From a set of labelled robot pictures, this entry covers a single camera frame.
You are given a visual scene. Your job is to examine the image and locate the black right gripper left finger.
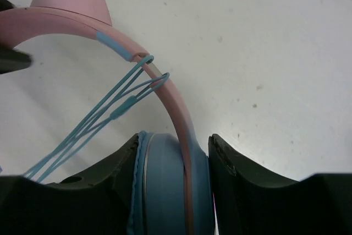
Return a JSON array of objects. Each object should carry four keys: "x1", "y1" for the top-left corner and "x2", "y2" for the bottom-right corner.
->
[{"x1": 1, "y1": 135, "x2": 139, "y2": 234}]

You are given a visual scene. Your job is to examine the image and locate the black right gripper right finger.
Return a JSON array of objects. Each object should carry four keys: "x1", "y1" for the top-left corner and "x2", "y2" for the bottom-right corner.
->
[{"x1": 208, "y1": 134, "x2": 351, "y2": 234}]

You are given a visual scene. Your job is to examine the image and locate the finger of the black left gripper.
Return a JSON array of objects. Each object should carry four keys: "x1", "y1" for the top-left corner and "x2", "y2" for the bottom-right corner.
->
[
  {"x1": 0, "y1": 47, "x2": 32, "y2": 74},
  {"x1": 0, "y1": 0, "x2": 16, "y2": 11}
]

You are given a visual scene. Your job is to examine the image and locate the pink blue cat-ear headphones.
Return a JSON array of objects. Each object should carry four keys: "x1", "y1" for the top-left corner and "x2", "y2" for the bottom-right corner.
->
[{"x1": 1, "y1": 0, "x2": 215, "y2": 234}]

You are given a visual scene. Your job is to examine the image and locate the light blue headphone cable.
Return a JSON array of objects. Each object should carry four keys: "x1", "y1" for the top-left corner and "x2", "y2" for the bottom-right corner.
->
[{"x1": 21, "y1": 54, "x2": 171, "y2": 183}]

